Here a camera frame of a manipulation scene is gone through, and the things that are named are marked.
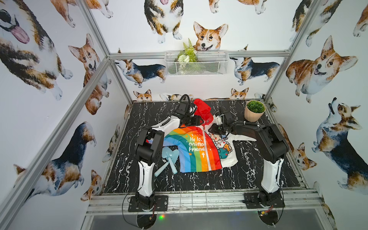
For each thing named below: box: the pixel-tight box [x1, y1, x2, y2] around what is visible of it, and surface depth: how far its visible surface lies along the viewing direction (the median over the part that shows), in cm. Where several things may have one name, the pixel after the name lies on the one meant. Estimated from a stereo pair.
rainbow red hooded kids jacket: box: [162, 98, 257, 173], surface depth 94 cm
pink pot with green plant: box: [243, 99, 266, 123], surface depth 103 cm
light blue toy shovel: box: [161, 146, 180, 175], surface depth 91 cm
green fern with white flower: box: [177, 37, 198, 64], surface depth 84 cm
